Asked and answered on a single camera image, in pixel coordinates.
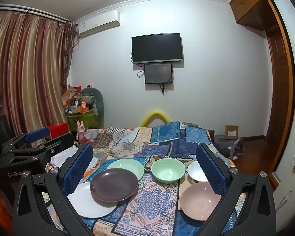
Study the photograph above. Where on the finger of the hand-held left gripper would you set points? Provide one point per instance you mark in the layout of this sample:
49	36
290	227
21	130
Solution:
61	140
36	134

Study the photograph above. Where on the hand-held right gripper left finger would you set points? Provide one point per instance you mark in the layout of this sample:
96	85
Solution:
77	169

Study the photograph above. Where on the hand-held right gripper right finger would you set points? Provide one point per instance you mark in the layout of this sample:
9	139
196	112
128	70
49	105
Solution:
210	172

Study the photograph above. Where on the white bowl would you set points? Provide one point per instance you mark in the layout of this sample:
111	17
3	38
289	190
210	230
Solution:
195	172

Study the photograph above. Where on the pink bowl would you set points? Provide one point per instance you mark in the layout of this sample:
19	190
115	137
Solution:
199	201

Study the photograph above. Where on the white plate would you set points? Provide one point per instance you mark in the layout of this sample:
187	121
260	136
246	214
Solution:
88	206

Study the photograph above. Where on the brown plate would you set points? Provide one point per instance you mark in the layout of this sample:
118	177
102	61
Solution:
113	184

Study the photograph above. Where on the green bowl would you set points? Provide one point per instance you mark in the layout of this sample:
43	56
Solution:
168	170

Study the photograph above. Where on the green plate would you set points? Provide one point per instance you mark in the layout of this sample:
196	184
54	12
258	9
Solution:
127	166

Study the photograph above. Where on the red box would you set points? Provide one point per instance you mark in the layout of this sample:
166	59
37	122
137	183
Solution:
59	129

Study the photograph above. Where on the pink plush bunny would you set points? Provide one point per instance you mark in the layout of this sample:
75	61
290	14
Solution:
80	129

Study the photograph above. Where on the grey purple backpack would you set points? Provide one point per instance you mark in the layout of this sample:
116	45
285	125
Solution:
223	143

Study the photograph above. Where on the green bag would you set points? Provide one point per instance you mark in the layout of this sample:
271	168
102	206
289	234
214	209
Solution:
87	120

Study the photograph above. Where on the orange object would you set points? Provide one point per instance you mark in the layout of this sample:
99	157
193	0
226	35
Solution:
0	209

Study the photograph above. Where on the cardboard box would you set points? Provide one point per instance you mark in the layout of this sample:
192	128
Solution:
231	131

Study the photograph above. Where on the patchwork printed blanket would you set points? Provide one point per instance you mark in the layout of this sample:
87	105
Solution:
157	201

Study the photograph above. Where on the striped satin curtain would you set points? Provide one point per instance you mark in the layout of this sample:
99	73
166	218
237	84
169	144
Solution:
27	66

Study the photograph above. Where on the yellow foam tube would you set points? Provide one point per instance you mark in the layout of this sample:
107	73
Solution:
155	113

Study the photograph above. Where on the small black monitor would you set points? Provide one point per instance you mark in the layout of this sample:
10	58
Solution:
158	73

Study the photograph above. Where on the white air conditioner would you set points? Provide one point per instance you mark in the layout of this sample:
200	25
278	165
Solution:
98	24

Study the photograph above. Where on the wooden overhead cabinet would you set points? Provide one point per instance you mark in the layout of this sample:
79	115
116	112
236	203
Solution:
248	5

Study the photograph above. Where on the wooden door frame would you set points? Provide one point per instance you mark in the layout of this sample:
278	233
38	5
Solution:
282	78

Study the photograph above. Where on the curtain rail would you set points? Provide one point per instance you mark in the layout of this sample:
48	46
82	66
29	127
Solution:
27	11

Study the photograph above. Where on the black wall television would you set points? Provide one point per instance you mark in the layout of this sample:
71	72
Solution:
157	48

